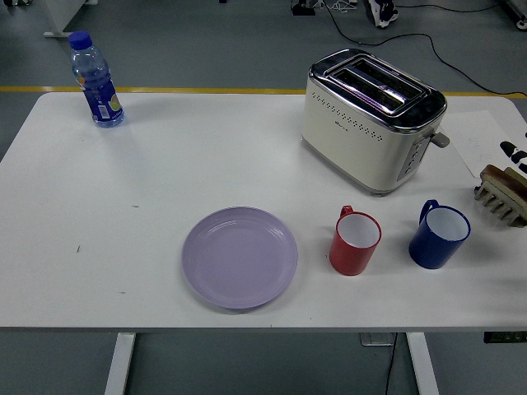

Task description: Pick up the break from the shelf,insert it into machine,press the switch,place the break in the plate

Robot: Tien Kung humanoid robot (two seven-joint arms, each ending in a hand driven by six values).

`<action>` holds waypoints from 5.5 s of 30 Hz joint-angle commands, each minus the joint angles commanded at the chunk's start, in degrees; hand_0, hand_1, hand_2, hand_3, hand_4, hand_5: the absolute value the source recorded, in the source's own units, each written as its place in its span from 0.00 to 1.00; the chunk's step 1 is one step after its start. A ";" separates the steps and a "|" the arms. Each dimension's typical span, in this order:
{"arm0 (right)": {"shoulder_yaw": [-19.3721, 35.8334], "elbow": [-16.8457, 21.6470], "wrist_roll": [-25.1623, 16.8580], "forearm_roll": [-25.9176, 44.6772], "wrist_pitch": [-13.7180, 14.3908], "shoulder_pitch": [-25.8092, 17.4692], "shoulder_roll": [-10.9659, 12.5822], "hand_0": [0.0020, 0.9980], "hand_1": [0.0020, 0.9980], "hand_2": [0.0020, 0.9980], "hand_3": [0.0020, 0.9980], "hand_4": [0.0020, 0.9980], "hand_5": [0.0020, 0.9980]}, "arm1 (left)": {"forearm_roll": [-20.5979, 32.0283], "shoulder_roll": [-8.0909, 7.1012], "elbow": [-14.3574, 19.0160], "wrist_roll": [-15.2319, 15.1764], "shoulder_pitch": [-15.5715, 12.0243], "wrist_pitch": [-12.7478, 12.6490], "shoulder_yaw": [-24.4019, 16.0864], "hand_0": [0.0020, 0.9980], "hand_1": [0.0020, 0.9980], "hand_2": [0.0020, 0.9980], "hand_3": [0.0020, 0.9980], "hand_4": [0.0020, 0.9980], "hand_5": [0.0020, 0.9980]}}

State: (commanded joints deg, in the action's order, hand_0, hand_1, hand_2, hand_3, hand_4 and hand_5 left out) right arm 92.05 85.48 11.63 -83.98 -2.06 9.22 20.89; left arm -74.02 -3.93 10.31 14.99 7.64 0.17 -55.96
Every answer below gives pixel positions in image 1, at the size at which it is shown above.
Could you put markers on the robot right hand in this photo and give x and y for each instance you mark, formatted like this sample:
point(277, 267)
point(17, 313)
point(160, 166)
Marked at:
point(519, 158)

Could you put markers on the bread slice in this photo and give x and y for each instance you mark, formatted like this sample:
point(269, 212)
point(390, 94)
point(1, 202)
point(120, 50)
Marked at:
point(496, 173)

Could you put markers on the cream and chrome toaster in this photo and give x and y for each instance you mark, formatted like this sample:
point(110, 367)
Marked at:
point(358, 140)

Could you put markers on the purple plate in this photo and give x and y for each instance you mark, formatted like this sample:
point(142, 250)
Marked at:
point(240, 258)

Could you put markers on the metal toast rack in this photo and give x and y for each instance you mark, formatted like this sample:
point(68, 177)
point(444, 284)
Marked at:
point(500, 205)

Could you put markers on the white paper sheet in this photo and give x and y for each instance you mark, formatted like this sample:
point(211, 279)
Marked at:
point(473, 136)

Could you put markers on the blue mug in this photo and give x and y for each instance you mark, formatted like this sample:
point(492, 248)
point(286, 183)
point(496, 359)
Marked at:
point(432, 251)

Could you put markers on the table height controller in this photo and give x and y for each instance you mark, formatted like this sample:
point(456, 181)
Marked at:
point(504, 337)

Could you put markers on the red mug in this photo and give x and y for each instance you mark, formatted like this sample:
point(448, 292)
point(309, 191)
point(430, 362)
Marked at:
point(350, 255)

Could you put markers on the white and navy shoe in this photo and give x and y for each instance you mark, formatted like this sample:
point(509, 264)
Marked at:
point(383, 12)

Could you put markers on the white table leg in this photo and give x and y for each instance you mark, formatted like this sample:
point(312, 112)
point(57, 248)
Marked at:
point(423, 362)
point(119, 362)

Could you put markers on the black power strip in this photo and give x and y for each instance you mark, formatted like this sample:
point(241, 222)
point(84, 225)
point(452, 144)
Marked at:
point(302, 9)

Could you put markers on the blue capped drink bottle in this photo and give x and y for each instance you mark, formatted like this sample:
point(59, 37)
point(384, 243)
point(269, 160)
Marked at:
point(101, 94)

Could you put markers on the white furniture base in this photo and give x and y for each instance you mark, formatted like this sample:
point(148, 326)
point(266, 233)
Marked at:
point(62, 16)

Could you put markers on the white frame foot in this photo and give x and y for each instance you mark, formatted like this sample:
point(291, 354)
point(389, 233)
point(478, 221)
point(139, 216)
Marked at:
point(519, 14)

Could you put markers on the clear bracket under table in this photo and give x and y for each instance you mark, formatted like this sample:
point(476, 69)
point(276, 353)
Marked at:
point(376, 339)

